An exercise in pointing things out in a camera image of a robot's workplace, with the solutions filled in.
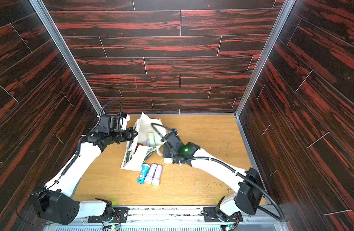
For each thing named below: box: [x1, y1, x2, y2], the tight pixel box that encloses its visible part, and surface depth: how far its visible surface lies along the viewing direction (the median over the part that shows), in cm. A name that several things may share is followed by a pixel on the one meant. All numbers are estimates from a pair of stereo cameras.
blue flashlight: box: [136, 163, 151, 185], surface depth 88 cm
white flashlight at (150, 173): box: [144, 163, 158, 185], surface depth 87 cm
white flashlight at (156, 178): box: [151, 164, 163, 186], surface depth 86 cm
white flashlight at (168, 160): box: [163, 157, 174, 164], surface depth 76 cm
